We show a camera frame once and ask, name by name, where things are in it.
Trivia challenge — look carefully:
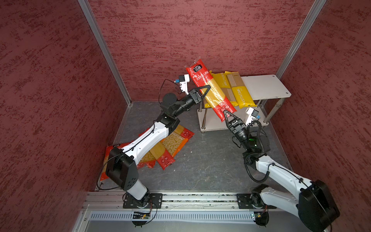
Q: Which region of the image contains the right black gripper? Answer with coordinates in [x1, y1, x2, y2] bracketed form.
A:
[224, 109, 252, 150]

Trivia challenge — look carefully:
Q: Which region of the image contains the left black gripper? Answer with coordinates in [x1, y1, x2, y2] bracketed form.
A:
[172, 84, 210, 117]

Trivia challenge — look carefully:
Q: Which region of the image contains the yellow spaghetti bag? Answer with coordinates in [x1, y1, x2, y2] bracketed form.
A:
[202, 70, 214, 109]
[225, 71, 257, 109]
[211, 73, 238, 106]

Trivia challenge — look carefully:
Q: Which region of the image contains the red spaghetti bag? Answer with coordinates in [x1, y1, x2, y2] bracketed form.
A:
[186, 59, 236, 122]
[174, 125, 194, 139]
[150, 142, 175, 170]

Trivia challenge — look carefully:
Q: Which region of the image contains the red spaghetti bag front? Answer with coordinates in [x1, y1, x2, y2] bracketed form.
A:
[150, 142, 175, 170]

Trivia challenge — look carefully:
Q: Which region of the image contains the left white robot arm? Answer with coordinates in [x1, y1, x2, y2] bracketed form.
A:
[104, 85, 211, 208]

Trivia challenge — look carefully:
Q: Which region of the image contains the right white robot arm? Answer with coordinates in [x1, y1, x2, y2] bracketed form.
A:
[223, 110, 340, 232]

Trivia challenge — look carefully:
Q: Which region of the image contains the white two-tier shelf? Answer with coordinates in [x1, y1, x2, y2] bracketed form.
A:
[197, 74, 291, 132]

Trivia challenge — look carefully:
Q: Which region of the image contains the orange pasta bag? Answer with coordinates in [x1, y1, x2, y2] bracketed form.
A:
[161, 132, 189, 158]

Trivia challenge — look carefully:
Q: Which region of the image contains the small red macaroni bag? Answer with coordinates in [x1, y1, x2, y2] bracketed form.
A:
[137, 151, 156, 169]

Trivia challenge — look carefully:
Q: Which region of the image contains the large red macaroni bag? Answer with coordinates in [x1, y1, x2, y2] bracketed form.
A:
[99, 143, 129, 181]

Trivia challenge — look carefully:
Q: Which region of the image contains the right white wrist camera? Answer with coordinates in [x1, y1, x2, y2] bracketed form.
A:
[244, 107, 260, 126]

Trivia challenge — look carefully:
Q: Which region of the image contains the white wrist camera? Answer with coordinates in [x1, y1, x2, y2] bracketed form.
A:
[244, 107, 260, 126]
[174, 74, 190, 95]

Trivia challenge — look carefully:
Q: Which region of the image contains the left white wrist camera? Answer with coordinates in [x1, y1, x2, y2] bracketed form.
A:
[174, 74, 190, 95]

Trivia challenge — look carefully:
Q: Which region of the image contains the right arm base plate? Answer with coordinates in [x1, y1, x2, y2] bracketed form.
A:
[236, 193, 267, 211]

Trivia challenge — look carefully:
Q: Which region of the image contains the right circuit board with wires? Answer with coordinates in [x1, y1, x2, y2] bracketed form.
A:
[254, 205, 270, 227]

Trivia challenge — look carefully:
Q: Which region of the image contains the circuit board with wires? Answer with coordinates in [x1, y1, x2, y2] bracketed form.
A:
[131, 200, 158, 227]
[254, 205, 270, 227]

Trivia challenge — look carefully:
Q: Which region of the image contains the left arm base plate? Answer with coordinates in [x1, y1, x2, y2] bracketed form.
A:
[123, 193, 163, 209]

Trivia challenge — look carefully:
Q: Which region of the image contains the left circuit board with wires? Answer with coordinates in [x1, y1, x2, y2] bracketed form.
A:
[131, 200, 158, 227]

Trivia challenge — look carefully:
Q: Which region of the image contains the right aluminium corner post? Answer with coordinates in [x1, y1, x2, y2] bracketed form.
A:
[276, 0, 327, 79]

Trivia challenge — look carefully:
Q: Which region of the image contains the aluminium corner post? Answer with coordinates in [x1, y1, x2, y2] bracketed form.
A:
[276, 0, 327, 79]
[78, 0, 132, 107]

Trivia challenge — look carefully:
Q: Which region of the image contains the left aluminium corner post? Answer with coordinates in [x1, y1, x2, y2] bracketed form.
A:
[78, 0, 132, 107]

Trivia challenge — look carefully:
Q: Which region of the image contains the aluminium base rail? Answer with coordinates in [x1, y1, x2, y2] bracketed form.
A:
[83, 191, 254, 211]

